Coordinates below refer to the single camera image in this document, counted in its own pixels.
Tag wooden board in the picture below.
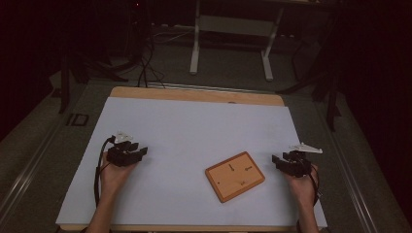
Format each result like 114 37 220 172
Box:
204 150 266 204

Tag white metal desk frame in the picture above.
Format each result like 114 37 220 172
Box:
189 0 287 83

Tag black floor cables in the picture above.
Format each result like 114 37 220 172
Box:
136 30 167 89

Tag white table mat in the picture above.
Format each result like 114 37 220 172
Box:
55 96 328 228

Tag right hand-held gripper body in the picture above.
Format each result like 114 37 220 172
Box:
281 142 324 179

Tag black floor bracket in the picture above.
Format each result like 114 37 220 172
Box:
65 113 90 127

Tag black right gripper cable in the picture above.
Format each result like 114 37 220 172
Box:
303 160 324 207

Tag white floor cable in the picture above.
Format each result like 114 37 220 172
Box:
153 22 196 46

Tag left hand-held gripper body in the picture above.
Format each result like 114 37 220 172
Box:
106 130 144 168

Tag black metal stand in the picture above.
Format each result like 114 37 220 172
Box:
276 42 343 133
57 48 131 115

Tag silver metal rail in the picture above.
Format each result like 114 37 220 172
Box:
146 81 272 95

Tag dark curtain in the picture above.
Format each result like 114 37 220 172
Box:
338 0 412 225
0 0 67 141

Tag person's right hand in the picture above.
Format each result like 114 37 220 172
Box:
285 163 321 209

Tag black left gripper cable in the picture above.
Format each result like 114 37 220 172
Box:
93 135 117 208

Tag person's left hand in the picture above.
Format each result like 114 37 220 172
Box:
99 152 138 199

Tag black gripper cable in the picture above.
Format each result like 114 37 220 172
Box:
93 135 117 208
303 160 324 207

